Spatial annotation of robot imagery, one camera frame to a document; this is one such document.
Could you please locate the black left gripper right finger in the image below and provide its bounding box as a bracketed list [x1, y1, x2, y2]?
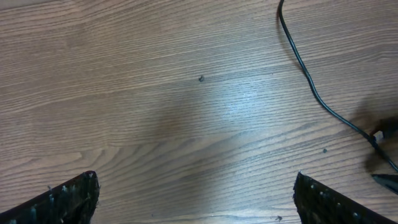
[293, 172, 395, 224]

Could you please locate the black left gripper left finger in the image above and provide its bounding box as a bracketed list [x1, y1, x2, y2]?
[1, 170, 100, 224]

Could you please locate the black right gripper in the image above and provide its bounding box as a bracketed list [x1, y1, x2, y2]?
[370, 117, 398, 194]

